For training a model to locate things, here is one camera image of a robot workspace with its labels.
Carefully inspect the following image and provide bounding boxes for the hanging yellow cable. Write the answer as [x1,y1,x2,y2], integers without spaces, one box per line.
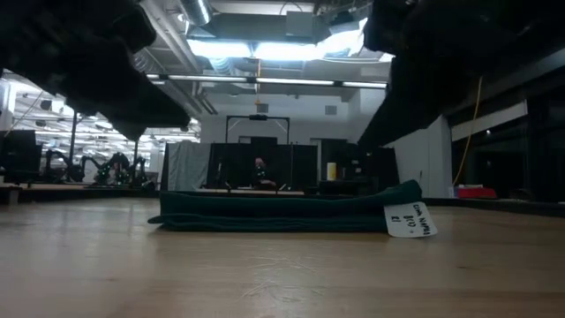
[451,75,484,187]

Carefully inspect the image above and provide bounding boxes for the white towel tag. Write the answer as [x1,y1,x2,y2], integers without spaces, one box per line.
[383,201,439,239]

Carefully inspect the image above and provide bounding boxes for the black monitor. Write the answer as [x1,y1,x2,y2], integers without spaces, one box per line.
[0,128,43,185]

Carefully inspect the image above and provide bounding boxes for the grey ceiling box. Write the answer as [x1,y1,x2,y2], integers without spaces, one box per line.
[284,10,315,39]

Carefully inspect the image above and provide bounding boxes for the black partition panels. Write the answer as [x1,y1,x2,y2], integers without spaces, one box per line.
[206,140,320,190]

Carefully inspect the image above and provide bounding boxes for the grey curtain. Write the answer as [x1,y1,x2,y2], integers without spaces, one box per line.
[164,140,213,193]

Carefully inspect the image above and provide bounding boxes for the white partition panel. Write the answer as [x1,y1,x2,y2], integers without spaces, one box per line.
[382,115,454,199]

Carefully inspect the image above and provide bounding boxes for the person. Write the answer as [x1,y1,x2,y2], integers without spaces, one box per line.
[252,157,277,191]

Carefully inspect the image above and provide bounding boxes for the ceiling light strip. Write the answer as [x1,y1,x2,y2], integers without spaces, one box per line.
[254,76,336,87]
[166,73,249,84]
[341,79,389,90]

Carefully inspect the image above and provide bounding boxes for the red box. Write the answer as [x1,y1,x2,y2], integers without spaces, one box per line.
[456,185,499,201]

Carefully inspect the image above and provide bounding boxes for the teal microfiber towel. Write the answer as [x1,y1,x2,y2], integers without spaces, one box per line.
[147,178,424,234]

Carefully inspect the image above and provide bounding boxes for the black gantry frame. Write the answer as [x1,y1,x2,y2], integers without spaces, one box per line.
[225,114,291,145]

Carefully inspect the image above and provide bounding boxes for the black aluminium table frame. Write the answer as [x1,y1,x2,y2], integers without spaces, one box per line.
[0,183,565,218]

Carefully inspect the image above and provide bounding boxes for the silver ventilation duct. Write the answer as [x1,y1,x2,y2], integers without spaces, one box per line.
[177,0,214,27]

